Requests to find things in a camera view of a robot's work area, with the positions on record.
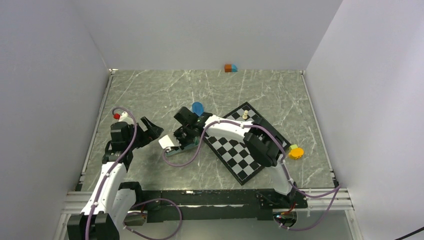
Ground orange block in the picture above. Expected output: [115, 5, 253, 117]
[224, 64, 233, 73]

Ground orange toy fruit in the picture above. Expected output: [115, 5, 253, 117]
[288, 144, 305, 160]

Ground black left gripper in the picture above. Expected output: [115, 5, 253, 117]
[126, 116, 163, 150]

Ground cream chess piece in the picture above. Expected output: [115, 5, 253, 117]
[242, 110, 249, 120]

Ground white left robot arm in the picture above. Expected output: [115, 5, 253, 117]
[66, 114, 164, 240]

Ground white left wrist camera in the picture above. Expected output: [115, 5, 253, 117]
[113, 111, 134, 125]

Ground black base frame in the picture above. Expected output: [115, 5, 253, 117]
[131, 188, 308, 223]

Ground brown sunglasses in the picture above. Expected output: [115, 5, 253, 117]
[177, 134, 199, 149]

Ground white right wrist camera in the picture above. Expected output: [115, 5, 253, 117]
[158, 134, 181, 150]

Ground brown brick block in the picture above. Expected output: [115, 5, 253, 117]
[165, 126, 200, 157]

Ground black white chessboard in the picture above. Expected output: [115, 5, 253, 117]
[203, 102, 292, 185]

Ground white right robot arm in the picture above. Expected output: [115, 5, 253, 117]
[159, 106, 296, 208]

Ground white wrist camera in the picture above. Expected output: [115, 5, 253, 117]
[113, 111, 134, 125]
[158, 134, 181, 150]

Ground blue block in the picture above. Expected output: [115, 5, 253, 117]
[231, 64, 238, 73]

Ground blue glasses case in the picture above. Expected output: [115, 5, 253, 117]
[191, 101, 204, 117]

